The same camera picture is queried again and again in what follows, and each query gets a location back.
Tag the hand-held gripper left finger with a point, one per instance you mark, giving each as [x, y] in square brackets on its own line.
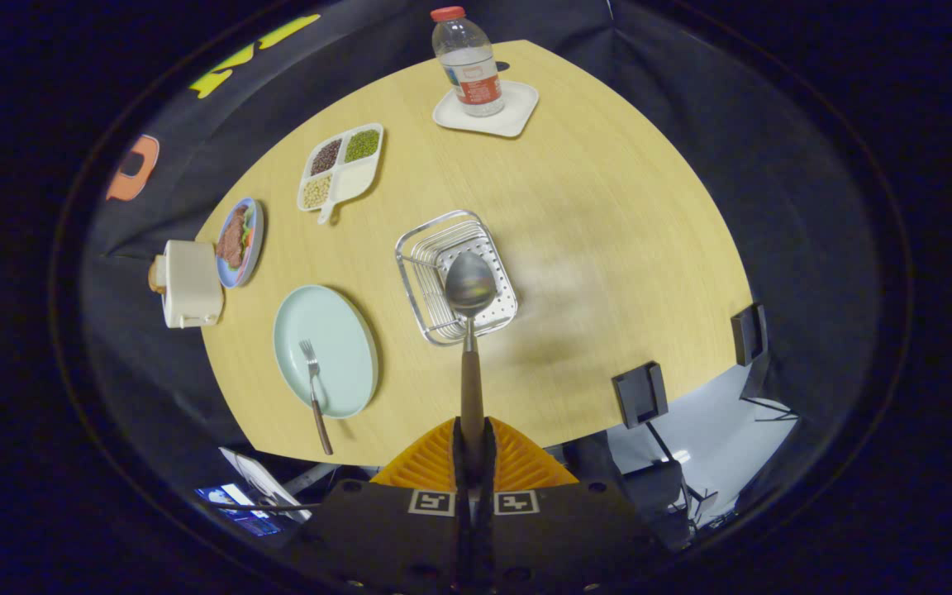
[461, 478]

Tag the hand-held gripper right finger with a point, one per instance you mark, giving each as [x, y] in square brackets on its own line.
[489, 478]

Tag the black table clamp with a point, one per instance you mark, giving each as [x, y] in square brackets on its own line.
[747, 335]
[637, 397]

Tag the black stand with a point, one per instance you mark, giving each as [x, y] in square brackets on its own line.
[674, 463]

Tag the pale green round plate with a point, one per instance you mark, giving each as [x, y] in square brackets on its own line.
[345, 322]

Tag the open laptop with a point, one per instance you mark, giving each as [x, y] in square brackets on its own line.
[265, 483]

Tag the black tripod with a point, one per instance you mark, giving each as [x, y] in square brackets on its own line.
[761, 397]

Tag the blue plate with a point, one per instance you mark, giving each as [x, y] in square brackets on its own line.
[255, 240]

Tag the white divided dish with beans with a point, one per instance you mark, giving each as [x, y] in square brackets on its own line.
[352, 178]

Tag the meat and vegetables food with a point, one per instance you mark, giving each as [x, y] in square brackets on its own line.
[232, 240]

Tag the white toaster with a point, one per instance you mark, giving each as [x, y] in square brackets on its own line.
[191, 285]

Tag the toasted bread slice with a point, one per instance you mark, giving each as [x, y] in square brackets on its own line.
[156, 277]

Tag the white square coaster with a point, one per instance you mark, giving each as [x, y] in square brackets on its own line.
[519, 107]

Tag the clear water bottle red cap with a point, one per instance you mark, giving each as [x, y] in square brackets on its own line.
[468, 70]

